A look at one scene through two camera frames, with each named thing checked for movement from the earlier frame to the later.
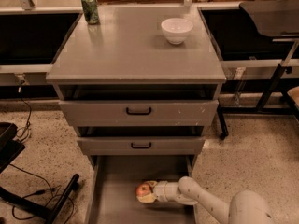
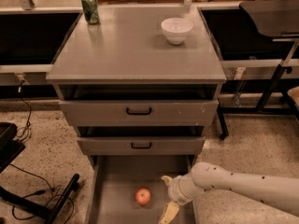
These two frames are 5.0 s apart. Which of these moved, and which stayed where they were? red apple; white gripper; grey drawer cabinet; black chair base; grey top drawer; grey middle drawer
Moved: white gripper; red apple
Stayed: grey middle drawer; black chair base; grey top drawer; grey drawer cabinet
